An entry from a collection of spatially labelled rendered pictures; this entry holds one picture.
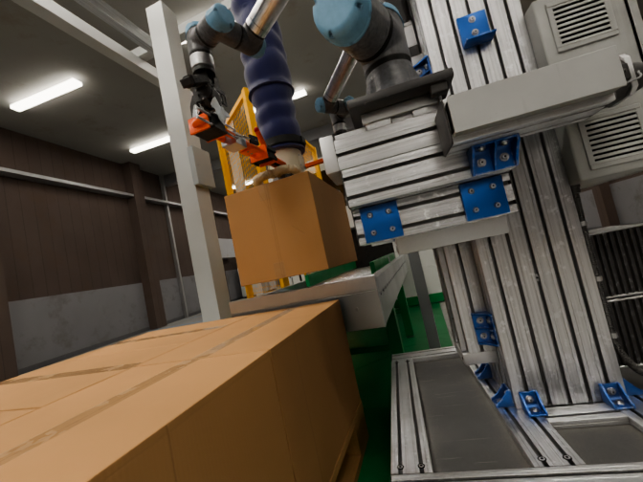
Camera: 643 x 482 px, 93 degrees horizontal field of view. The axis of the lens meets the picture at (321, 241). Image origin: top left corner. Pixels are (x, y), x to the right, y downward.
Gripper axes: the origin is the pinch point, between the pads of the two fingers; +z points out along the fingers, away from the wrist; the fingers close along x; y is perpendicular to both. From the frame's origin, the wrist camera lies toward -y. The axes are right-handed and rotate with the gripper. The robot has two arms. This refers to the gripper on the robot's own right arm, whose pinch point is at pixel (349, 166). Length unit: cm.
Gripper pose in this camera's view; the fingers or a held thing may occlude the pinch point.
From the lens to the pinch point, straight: 181.5
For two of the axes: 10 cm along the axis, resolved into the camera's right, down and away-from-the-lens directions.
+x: 9.2, -2.3, -3.1
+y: -3.1, 0.2, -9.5
